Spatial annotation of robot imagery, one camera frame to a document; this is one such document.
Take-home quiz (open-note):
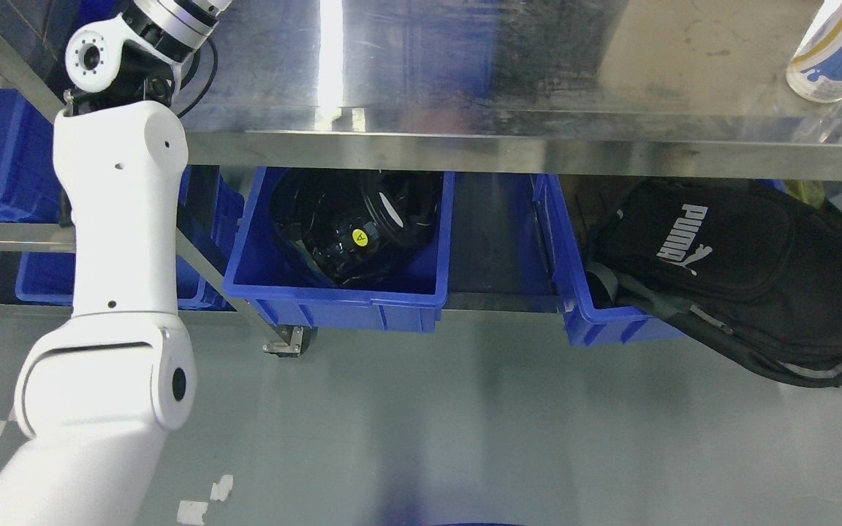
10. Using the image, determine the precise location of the blue bin under backpack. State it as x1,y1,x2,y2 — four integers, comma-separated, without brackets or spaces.
531,174,686,347

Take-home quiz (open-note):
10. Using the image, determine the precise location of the stainless steel table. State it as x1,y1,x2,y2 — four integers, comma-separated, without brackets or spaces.
0,0,842,357

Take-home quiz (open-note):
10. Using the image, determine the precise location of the table caster wheel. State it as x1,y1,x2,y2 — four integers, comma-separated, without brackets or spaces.
262,325,319,357

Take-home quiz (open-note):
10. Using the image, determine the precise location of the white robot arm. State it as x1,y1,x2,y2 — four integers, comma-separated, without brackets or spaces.
0,1,230,525

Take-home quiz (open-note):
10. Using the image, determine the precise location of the blue bin lower left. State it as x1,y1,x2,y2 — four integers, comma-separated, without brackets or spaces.
15,164,244,312

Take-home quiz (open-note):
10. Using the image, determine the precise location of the black round machine part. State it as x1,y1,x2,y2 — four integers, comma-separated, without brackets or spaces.
268,169,444,289

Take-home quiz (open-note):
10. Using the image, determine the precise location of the blue bin with black parts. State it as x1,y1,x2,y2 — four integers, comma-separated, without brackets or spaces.
224,167,457,333

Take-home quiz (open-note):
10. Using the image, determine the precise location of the plastic bottle blue label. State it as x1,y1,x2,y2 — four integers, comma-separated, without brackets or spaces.
786,0,842,104

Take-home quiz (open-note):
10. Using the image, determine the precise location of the black Puma backpack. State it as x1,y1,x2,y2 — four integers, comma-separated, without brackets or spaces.
585,178,842,387

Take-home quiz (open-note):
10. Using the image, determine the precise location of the blue bin far left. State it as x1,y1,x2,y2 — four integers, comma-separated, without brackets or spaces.
0,89,61,224

